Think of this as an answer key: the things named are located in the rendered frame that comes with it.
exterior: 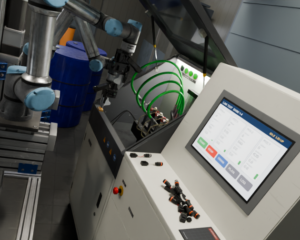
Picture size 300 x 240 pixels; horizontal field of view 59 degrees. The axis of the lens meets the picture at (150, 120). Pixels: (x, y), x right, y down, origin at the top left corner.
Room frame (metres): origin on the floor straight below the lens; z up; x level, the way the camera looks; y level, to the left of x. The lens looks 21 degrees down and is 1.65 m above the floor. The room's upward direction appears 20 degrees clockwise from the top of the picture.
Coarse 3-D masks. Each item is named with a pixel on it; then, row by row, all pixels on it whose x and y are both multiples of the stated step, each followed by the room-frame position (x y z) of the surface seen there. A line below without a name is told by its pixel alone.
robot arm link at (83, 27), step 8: (80, 24) 1.54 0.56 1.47; (88, 24) 1.57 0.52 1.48; (80, 32) 1.55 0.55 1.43; (88, 32) 1.56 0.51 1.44; (88, 40) 1.55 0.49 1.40; (88, 48) 1.55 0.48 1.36; (96, 48) 1.58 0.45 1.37; (88, 56) 1.56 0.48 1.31; (96, 56) 1.56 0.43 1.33; (96, 64) 1.54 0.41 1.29
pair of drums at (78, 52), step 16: (64, 48) 3.33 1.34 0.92; (80, 48) 3.68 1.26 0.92; (64, 64) 2.96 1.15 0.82; (80, 64) 3.04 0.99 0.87; (64, 80) 2.97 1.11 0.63; (80, 80) 3.08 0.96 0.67; (96, 80) 3.81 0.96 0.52; (64, 96) 2.98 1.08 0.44; (80, 96) 3.14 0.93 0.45; (64, 112) 3.00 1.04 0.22; (80, 112) 3.24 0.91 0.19
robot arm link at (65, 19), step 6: (66, 12) 1.66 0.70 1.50; (60, 18) 1.65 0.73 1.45; (66, 18) 1.66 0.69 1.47; (72, 18) 1.68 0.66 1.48; (60, 24) 1.65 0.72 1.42; (66, 24) 1.67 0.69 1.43; (60, 30) 1.66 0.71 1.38; (66, 30) 1.70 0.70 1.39; (54, 36) 1.65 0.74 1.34; (60, 36) 1.68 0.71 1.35; (54, 42) 1.66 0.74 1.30; (54, 48) 1.68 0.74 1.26
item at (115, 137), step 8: (96, 104) 1.79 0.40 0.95; (96, 112) 1.71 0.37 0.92; (104, 112) 1.70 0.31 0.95; (96, 120) 1.67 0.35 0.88; (104, 120) 1.57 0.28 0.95; (96, 128) 1.64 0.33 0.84; (104, 128) 1.52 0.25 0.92; (112, 128) 1.50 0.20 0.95; (96, 136) 1.60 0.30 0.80; (112, 136) 1.40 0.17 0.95; (104, 144) 1.46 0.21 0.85; (112, 144) 1.36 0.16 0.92; (120, 144) 1.33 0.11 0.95; (104, 152) 1.43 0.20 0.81; (112, 152) 1.34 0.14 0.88; (120, 152) 1.26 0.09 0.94; (112, 160) 1.31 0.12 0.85; (112, 168) 1.28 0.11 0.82
